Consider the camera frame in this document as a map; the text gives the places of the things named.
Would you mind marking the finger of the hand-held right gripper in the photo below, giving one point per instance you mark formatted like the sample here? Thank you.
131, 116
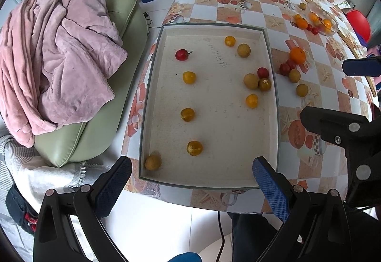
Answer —
361, 67
330, 125

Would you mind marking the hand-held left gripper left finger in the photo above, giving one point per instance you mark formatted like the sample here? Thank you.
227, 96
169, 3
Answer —
114, 184

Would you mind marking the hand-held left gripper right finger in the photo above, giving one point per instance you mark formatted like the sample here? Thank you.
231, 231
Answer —
269, 190

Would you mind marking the tan round fruit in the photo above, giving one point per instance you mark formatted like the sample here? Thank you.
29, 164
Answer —
250, 80
243, 50
153, 162

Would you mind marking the brownish yellow cherry tomato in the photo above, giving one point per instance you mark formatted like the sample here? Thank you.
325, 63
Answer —
265, 85

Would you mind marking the white shallow tray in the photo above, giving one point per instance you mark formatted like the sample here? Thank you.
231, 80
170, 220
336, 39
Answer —
220, 131

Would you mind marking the red cherry tomato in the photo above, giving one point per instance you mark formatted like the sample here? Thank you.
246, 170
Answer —
315, 31
309, 27
292, 64
182, 55
262, 72
284, 69

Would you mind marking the red chair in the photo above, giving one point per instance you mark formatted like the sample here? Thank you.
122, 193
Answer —
360, 25

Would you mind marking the yellow-green round fruit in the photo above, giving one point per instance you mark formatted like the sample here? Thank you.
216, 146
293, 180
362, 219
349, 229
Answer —
302, 90
302, 6
294, 75

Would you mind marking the person's dark trouser leg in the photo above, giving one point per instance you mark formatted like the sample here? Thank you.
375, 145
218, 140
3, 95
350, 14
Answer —
253, 238

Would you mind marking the orange cherry tomato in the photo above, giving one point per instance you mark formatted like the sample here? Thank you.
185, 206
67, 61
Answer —
297, 17
313, 17
302, 24
326, 24

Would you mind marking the green leather cushion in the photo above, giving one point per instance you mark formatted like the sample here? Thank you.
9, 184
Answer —
98, 131

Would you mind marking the white fringed cloth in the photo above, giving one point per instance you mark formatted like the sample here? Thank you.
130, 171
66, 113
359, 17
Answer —
53, 178

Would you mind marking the orange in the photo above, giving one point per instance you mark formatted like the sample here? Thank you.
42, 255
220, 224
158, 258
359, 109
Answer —
297, 55

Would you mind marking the clear glass bowl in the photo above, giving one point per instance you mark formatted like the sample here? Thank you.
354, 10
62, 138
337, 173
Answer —
320, 8

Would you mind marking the black and red bag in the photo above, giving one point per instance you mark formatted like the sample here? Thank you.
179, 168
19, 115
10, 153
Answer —
18, 208

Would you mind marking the blue shoe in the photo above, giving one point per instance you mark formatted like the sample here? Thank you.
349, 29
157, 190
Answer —
184, 257

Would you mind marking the grey knitted cloth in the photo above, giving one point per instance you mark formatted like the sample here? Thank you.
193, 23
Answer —
15, 157

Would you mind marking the pink fleece blanket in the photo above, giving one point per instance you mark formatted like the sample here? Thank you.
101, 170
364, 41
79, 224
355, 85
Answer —
59, 56

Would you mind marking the black power plug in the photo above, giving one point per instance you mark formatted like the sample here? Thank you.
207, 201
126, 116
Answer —
147, 19

